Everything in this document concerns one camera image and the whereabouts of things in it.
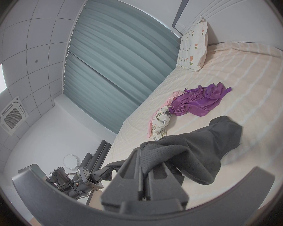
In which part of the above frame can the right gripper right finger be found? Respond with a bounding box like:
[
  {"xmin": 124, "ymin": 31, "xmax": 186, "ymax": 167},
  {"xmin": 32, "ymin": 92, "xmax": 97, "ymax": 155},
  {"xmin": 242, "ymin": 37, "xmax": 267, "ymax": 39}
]
[{"xmin": 144, "ymin": 162, "xmax": 189, "ymax": 208}]

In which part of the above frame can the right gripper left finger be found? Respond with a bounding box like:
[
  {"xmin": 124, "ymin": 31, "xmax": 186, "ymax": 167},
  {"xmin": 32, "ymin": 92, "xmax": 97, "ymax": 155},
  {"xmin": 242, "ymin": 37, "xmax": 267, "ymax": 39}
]
[{"xmin": 101, "ymin": 147, "xmax": 143, "ymax": 207}]

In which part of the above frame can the black T-shirt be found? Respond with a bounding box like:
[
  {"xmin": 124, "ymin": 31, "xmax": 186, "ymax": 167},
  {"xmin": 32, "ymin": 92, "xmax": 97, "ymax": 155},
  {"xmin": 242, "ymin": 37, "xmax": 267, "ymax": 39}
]
[{"xmin": 104, "ymin": 116, "xmax": 243, "ymax": 185}]

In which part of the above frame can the bed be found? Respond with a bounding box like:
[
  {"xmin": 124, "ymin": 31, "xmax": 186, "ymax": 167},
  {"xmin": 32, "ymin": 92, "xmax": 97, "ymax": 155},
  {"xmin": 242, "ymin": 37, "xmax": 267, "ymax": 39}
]
[{"xmin": 87, "ymin": 0, "xmax": 283, "ymax": 212}]

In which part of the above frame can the round white mirror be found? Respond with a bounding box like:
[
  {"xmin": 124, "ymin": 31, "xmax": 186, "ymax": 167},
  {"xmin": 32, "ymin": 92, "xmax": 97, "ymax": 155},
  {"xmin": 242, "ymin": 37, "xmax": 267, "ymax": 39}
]
[{"xmin": 63, "ymin": 154, "xmax": 80, "ymax": 169}]

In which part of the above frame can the pink garment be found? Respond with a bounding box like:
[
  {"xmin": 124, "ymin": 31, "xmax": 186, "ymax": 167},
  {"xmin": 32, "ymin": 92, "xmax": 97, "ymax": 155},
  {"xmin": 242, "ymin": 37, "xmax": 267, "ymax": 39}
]
[{"xmin": 147, "ymin": 90, "xmax": 183, "ymax": 137}]

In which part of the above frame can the blue-green curtain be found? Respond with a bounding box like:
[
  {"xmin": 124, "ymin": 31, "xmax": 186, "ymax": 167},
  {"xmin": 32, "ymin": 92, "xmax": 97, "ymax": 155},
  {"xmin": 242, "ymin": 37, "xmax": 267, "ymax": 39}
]
[
  {"xmin": 67, "ymin": 0, "xmax": 182, "ymax": 101},
  {"xmin": 62, "ymin": 51, "xmax": 148, "ymax": 134}
]

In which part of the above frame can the purple garment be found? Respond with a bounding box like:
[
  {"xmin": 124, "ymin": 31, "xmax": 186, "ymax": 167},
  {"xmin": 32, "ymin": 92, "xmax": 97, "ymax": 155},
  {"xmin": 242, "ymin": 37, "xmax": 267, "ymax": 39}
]
[{"xmin": 169, "ymin": 83, "xmax": 232, "ymax": 117}]

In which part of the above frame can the white printed pillow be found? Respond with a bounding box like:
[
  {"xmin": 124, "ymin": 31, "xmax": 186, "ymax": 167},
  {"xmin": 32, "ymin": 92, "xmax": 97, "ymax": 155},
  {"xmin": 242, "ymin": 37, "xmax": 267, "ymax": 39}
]
[{"xmin": 176, "ymin": 18, "xmax": 208, "ymax": 71}]

